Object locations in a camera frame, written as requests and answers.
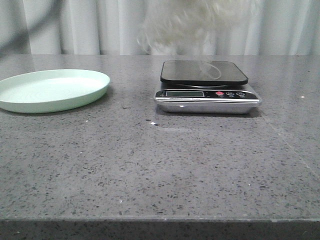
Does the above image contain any white vermicelli bundle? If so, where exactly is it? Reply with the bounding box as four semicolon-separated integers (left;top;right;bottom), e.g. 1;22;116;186
137;0;261;55

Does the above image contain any white pleated curtain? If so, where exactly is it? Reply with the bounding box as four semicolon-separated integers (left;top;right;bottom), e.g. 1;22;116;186
0;0;320;57

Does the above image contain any black silver kitchen scale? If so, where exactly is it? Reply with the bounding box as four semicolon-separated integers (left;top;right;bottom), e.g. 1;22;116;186
153;60;262;114

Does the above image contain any light green round plate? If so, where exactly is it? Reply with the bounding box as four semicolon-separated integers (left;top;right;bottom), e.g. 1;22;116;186
0;69;110;114

